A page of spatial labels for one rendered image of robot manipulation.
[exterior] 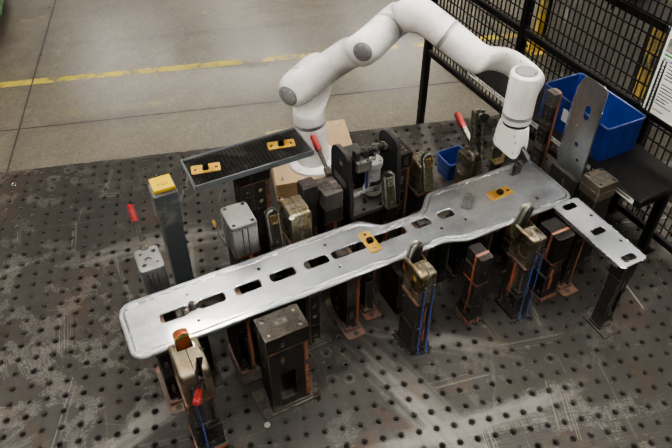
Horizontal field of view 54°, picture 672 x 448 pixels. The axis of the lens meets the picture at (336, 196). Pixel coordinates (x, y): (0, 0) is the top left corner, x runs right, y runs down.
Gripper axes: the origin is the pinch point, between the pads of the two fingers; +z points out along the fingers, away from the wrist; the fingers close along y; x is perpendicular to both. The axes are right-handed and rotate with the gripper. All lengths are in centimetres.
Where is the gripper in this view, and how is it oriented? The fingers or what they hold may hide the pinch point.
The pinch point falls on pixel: (506, 163)
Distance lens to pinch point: 203.6
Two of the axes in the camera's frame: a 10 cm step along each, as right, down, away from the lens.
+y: 4.5, 5.9, -6.7
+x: 8.9, -3.0, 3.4
